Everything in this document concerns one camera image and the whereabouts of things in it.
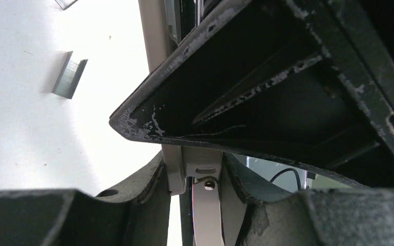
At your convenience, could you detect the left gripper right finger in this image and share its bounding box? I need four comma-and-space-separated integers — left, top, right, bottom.
223, 153, 394, 245

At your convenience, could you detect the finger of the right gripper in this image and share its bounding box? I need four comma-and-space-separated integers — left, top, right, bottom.
109, 1, 394, 187

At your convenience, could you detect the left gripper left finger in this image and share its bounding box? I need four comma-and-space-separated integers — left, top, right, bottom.
0, 154, 170, 245

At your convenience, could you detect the silver staple strip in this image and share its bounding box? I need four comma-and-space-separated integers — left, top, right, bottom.
55, 0, 78, 10
51, 51, 88, 99

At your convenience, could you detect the right black camera cable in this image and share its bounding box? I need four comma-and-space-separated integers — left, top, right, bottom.
269, 168, 303, 191

